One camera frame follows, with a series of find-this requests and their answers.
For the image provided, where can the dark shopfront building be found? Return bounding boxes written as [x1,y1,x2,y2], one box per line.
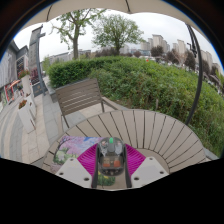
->
[0,40,30,108]

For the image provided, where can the floral print mouse pad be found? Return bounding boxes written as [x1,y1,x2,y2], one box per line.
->
[49,134,116,187]

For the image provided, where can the round leafy tree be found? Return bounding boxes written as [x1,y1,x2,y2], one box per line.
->
[91,13,146,56]

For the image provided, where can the tall dark sign pillar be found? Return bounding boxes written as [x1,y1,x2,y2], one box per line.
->
[28,24,48,98]

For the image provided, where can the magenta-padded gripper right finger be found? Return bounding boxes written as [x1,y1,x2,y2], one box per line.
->
[123,143,170,189]

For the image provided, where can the grey slatted outdoor chair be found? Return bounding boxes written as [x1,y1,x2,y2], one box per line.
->
[54,78,119,129]

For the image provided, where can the distant apartment buildings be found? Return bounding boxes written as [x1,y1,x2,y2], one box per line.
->
[139,33,221,81]

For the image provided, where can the green hedge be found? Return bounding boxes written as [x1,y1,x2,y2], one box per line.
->
[47,55,224,158]

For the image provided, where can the slim sparse-leafed tree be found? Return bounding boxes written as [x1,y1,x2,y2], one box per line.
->
[49,9,106,61]

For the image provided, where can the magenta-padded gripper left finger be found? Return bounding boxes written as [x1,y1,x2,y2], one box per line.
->
[54,143,100,189]

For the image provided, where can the white flower planter box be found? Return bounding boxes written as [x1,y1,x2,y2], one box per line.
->
[17,99,37,134]
[18,69,33,98]

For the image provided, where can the beige patio umbrella canopy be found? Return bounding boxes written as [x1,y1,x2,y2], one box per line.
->
[19,0,208,34]

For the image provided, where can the dark curved umbrella pole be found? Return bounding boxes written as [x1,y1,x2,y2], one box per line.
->
[184,23,204,126]

